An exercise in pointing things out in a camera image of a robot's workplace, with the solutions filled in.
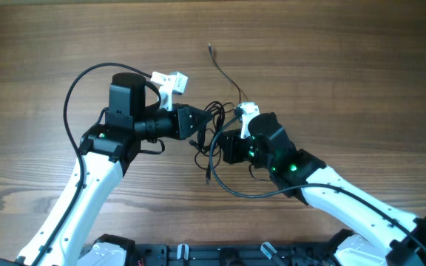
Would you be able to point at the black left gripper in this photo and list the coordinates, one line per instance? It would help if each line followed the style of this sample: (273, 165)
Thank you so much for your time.
(183, 126)

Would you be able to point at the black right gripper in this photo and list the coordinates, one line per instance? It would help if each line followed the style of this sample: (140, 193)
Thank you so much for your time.
(231, 146)

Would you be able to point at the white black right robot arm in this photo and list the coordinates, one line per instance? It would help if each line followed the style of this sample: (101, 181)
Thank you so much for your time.
(377, 234)

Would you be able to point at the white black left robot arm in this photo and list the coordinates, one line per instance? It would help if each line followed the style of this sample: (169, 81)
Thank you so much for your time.
(140, 108)

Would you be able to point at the black base rail with clips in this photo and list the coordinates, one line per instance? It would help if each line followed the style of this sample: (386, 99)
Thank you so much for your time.
(294, 254)

